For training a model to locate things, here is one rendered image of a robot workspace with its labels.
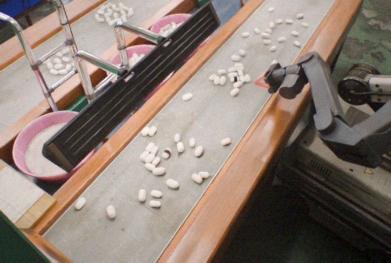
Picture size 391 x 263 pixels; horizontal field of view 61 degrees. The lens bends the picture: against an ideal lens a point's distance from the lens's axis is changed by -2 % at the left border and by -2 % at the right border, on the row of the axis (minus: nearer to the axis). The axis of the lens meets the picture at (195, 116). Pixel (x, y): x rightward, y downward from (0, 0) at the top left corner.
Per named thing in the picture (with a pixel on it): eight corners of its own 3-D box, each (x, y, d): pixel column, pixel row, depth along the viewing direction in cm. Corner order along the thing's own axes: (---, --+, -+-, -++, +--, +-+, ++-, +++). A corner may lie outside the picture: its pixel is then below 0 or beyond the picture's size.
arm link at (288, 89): (330, 70, 105) (313, 50, 103) (320, 95, 100) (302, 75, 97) (300, 81, 115) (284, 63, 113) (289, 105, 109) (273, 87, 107)
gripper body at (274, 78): (262, 79, 114) (279, 74, 109) (274, 63, 120) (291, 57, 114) (270, 94, 116) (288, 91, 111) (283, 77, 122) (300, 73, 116)
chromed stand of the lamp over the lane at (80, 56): (180, 141, 120) (174, 34, 86) (145, 182, 108) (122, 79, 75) (138, 118, 126) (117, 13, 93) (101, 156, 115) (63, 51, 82)
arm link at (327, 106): (365, 153, 72) (337, 120, 69) (342, 165, 75) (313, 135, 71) (331, 67, 107) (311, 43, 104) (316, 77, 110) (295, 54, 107)
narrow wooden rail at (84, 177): (285, -10, 194) (289, -28, 185) (35, 266, 93) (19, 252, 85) (276, -12, 196) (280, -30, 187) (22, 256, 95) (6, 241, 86)
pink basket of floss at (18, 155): (103, 123, 125) (97, 106, 118) (103, 186, 108) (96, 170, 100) (29, 133, 122) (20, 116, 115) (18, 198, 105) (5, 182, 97)
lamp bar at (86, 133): (220, 25, 103) (221, 4, 97) (69, 174, 68) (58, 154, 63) (198, 18, 106) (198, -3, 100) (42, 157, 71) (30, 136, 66)
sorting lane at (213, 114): (340, -5, 178) (341, -9, 177) (111, 330, 77) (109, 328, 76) (287, -21, 189) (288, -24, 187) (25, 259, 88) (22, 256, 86)
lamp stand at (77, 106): (96, 98, 134) (65, -7, 100) (59, 130, 123) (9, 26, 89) (63, 80, 141) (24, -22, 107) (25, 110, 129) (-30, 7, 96)
